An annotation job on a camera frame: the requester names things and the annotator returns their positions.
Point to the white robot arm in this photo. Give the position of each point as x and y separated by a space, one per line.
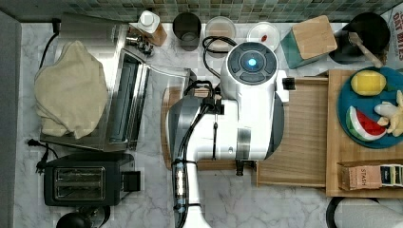
244 124

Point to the round wooden cutting board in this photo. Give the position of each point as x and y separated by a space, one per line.
171 95

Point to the silver toaster oven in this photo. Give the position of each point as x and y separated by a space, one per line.
134 86

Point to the dark empty cup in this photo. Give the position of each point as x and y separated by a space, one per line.
187 28

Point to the clear jar with brown contents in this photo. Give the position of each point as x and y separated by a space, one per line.
220 26

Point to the clear jar with red item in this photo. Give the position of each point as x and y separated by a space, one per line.
265 33

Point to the white-capped brown bottle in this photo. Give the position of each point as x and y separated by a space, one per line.
150 28

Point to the teal box with wooden lid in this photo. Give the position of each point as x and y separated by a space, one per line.
307 41

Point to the beige folded cloth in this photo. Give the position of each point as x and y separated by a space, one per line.
71 94

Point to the black two-slot toaster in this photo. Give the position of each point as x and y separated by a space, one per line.
90 179

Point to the blue round plate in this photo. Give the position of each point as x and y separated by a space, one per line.
366 104

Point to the toy watermelon slice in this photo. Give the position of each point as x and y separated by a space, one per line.
362 127

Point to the black round object bottom left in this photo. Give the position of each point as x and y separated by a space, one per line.
85 217

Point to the yellow toy lemon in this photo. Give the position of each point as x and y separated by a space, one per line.
368 83

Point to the wooden spatula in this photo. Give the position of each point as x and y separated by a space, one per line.
355 40

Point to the grey bowl bottom right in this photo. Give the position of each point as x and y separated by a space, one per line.
361 213

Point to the peeled toy banana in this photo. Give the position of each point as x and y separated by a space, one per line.
391 115

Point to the black utensil holder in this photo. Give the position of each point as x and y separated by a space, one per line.
371 28

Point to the red and white snack box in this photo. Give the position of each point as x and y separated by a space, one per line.
394 19

